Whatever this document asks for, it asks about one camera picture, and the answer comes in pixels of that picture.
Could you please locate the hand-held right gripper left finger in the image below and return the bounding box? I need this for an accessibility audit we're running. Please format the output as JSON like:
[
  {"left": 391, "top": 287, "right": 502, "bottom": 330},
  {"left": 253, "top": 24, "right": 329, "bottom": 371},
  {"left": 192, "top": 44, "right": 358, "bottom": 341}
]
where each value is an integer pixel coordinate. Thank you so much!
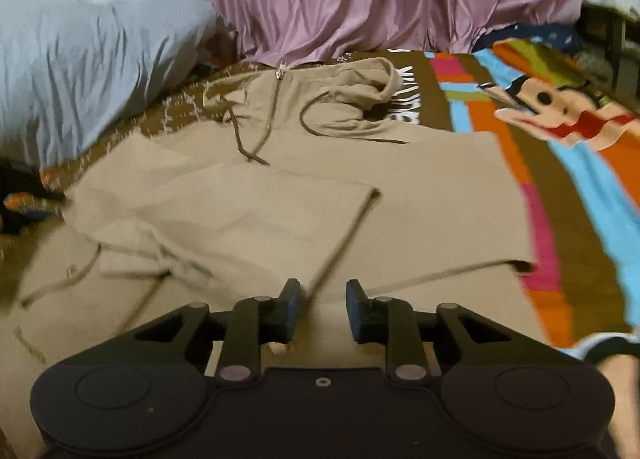
[{"left": 132, "top": 278, "right": 304, "bottom": 383}]

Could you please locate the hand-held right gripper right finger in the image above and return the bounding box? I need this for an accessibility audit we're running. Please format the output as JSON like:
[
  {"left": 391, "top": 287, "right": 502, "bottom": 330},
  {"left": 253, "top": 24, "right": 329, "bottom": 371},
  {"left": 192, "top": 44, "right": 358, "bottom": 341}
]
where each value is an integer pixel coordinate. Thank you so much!
[{"left": 346, "top": 278, "right": 507, "bottom": 383}]

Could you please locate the beige hoodie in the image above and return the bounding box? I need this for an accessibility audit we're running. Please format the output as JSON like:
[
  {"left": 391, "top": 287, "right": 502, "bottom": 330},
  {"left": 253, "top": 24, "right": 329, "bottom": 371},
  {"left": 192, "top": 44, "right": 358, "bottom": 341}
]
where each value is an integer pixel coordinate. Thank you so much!
[{"left": 11, "top": 58, "right": 551, "bottom": 375}]

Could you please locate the brown printed blanket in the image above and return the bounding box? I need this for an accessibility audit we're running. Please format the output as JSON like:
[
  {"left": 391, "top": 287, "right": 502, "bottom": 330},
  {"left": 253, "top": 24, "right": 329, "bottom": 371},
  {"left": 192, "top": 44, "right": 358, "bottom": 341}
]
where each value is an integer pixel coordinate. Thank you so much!
[{"left": 0, "top": 36, "right": 640, "bottom": 459}]

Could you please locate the dark blue cloth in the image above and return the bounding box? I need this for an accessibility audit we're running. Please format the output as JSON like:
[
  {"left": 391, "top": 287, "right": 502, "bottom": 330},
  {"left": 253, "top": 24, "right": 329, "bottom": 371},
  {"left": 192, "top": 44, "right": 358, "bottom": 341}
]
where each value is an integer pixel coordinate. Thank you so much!
[{"left": 475, "top": 23, "right": 583, "bottom": 54}]

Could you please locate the dark wooden table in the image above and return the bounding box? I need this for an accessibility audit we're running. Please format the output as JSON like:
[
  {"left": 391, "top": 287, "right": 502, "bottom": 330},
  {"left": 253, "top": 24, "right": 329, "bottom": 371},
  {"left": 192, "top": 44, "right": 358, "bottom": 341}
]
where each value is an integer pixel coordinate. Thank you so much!
[{"left": 575, "top": 0, "right": 640, "bottom": 94}]

